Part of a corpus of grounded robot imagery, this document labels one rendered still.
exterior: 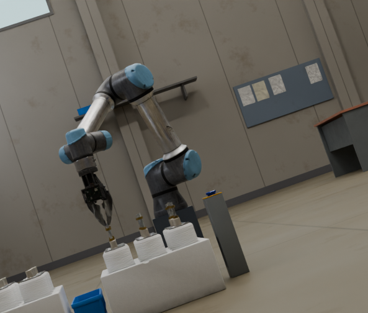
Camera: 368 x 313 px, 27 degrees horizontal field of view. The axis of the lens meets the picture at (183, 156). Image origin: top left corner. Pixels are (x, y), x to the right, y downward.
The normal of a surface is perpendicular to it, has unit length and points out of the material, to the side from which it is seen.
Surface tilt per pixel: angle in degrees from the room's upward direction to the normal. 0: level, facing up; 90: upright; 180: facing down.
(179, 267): 90
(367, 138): 90
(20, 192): 90
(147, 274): 90
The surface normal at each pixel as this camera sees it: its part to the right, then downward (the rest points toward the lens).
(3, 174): 0.05, -0.07
